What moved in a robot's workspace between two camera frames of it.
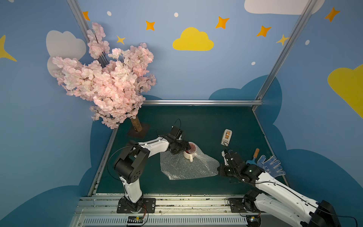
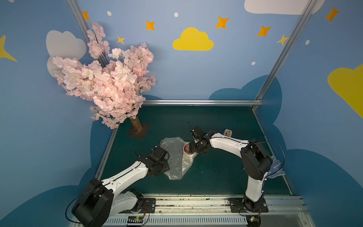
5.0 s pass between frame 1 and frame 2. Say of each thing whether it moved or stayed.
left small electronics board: stayed
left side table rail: stayed
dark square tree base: stayed
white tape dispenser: stayed
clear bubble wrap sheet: moved
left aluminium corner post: stayed
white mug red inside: moved
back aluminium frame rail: stayed
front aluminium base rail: stayed
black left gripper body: moved
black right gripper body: moved
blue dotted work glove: stayed
